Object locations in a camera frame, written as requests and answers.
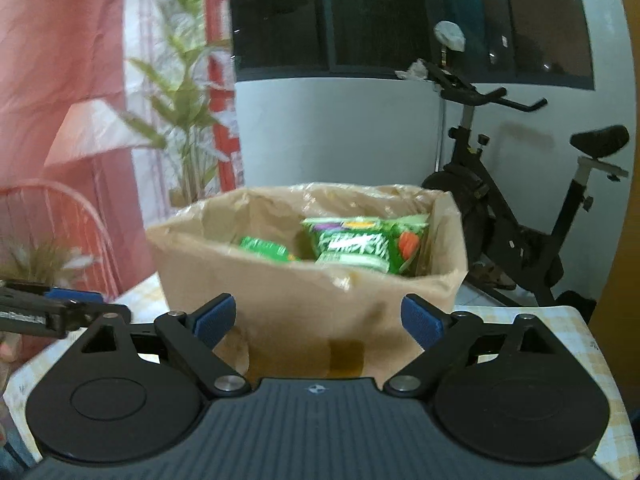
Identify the dark window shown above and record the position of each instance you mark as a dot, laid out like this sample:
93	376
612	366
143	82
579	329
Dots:
400	15

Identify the black exercise bike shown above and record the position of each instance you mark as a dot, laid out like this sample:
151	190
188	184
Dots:
500	210

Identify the white plastic bag on pole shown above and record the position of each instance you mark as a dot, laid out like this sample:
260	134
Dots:
449	35

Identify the crumpled white tissue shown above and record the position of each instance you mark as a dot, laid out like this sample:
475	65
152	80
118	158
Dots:
412	70

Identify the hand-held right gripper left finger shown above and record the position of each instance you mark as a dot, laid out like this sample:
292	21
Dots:
215	317

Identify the brown slipper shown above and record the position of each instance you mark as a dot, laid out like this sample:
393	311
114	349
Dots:
492	276

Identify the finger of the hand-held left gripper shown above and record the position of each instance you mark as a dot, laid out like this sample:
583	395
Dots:
95	315
75	295

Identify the brown paper bag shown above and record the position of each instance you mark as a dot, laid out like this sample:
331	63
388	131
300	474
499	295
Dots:
300	310

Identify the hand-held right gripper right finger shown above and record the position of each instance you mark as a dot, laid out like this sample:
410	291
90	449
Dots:
422	320

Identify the small green snack bag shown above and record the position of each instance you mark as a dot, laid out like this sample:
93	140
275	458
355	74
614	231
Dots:
265	250

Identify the large green cracker bag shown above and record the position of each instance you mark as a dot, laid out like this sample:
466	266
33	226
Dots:
360	247

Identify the printed backdrop cloth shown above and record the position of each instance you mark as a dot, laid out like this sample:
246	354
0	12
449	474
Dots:
65	110

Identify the checked tablecloth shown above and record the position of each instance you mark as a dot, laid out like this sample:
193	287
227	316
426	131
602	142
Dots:
585	340

